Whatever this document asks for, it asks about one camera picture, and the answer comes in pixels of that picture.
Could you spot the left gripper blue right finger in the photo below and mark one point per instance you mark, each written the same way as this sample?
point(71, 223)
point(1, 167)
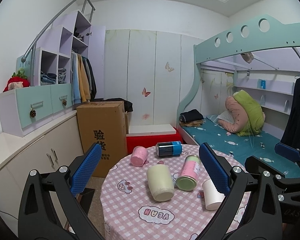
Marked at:
point(233, 183)

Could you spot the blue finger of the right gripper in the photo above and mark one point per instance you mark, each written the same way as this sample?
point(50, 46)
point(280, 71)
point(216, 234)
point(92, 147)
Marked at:
point(287, 152)

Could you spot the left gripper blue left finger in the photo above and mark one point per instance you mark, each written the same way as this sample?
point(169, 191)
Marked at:
point(38, 218)

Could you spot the pale green cup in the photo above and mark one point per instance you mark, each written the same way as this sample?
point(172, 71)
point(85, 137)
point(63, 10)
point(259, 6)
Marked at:
point(160, 182)

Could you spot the white paper cup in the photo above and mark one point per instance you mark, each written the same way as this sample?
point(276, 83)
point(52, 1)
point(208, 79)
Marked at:
point(212, 197)

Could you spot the pink cup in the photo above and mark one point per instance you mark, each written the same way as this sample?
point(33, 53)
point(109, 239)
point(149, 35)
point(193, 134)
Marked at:
point(139, 156)

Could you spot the black hanging garment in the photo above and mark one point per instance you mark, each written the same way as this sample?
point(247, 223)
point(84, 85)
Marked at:
point(291, 136)

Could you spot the green pillow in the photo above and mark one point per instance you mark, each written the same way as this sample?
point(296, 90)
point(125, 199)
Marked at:
point(254, 112)

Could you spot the pink curved pillow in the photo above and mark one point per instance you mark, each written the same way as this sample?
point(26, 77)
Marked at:
point(237, 115)

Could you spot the white low cabinet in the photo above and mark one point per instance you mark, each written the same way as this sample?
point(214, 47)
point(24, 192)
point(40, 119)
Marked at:
point(46, 149)

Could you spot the small blue box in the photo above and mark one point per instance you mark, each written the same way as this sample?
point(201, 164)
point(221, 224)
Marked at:
point(261, 84)

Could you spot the pink green tin can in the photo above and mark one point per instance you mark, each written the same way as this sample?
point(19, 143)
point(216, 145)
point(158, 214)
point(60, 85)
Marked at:
point(187, 179)

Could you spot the pink checkered tablecloth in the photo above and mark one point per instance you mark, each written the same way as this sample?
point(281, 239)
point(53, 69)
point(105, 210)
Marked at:
point(130, 212)

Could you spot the brown cardboard box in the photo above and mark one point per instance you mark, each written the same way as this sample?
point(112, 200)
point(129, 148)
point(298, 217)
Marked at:
point(103, 123)

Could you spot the teal drawer unit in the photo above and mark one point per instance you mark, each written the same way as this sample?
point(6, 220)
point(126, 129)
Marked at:
point(23, 110)

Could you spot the folded dark clothes pile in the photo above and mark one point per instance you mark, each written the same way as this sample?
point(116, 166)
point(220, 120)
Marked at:
point(192, 118)

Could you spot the round clip lamp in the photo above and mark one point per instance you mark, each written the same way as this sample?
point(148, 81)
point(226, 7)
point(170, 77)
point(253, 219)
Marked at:
point(247, 57)

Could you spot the black blue can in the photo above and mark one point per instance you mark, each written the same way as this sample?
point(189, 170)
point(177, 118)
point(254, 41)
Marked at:
point(168, 149)

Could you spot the red storage box white lid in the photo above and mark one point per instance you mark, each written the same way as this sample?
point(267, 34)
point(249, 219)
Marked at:
point(149, 135)

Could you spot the hanging clothes row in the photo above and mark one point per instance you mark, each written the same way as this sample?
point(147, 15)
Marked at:
point(84, 88)

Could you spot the red strawberry plush toy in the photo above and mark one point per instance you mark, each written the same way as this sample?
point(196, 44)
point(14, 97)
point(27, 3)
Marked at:
point(17, 80)

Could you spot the lilac stair shelf unit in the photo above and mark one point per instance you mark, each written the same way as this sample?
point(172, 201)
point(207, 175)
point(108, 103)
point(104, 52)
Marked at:
point(70, 32)

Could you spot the white wardrobe doors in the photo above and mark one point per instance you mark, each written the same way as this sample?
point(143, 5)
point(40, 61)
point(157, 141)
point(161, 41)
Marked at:
point(153, 70)

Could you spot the teal bunk bed frame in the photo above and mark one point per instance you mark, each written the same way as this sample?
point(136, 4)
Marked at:
point(276, 50)

